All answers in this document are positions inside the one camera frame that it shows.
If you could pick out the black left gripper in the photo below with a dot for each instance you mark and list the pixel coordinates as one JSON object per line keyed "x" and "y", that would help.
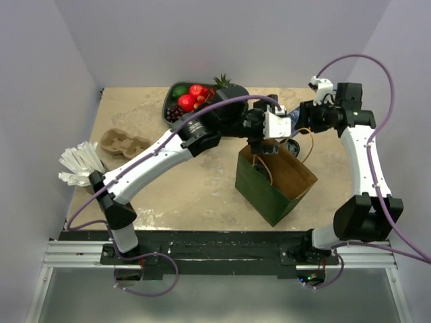
{"x": 258, "y": 147}

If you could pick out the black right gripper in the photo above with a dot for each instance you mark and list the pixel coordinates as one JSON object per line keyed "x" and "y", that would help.
{"x": 308, "y": 110}

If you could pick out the brown and green paper bag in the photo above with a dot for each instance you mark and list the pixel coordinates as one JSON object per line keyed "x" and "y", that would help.
{"x": 290, "y": 181}

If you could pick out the black plastic cup lid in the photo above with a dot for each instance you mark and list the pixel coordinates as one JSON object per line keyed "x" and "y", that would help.
{"x": 261, "y": 169}

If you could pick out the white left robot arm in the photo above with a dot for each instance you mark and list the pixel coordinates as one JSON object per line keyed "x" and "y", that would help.
{"x": 232, "y": 112}

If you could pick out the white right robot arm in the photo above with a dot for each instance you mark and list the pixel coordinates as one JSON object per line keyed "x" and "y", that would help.
{"x": 369, "y": 214}

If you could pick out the blue card packet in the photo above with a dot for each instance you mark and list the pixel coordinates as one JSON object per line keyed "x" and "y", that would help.
{"x": 294, "y": 117}

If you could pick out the stack of black lids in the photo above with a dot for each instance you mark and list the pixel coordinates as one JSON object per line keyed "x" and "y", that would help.
{"x": 291, "y": 145}

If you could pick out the orange pineapple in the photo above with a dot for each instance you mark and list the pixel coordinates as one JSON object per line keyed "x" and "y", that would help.
{"x": 222, "y": 81}

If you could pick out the red lychee bunch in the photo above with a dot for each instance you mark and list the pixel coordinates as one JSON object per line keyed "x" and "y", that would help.
{"x": 201, "y": 100}

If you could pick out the red apple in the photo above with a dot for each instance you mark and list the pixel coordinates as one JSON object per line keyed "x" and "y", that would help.
{"x": 198, "y": 90}
{"x": 186, "y": 102}

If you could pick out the dark purple grape bunch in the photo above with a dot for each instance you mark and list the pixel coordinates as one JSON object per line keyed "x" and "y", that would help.
{"x": 174, "y": 113}

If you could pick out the green lime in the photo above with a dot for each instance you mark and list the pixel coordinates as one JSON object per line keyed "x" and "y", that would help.
{"x": 179, "y": 91}

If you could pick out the dark grey fruit tray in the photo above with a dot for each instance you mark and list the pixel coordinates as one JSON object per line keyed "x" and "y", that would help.
{"x": 169, "y": 101}

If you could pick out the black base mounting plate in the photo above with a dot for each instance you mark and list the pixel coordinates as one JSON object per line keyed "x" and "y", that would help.
{"x": 283, "y": 254}

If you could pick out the stack of pulp carriers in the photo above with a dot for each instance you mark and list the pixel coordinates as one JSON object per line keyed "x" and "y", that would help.
{"x": 119, "y": 142}

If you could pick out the white wrapped straws bundle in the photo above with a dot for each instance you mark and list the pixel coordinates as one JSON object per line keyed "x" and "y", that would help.
{"x": 81, "y": 161}

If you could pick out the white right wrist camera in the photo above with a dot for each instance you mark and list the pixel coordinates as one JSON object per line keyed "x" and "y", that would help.
{"x": 323, "y": 89}

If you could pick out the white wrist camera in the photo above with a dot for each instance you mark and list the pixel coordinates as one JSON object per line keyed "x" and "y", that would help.
{"x": 277, "y": 123}
{"x": 323, "y": 89}

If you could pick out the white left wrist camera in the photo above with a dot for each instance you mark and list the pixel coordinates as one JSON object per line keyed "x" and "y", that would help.
{"x": 277, "y": 123}

